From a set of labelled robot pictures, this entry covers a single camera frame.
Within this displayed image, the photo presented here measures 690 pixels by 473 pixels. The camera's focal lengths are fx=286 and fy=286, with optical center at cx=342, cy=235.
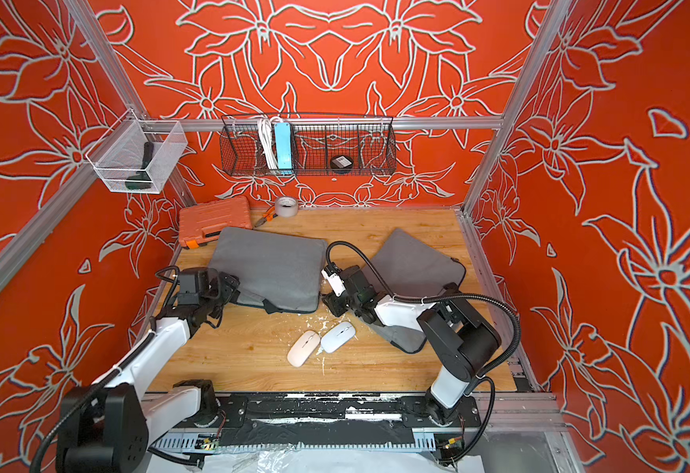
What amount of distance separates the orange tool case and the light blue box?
1.02ft

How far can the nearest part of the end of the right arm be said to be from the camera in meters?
0.69

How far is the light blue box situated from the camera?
902 millimetres

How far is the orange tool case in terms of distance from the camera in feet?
3.51
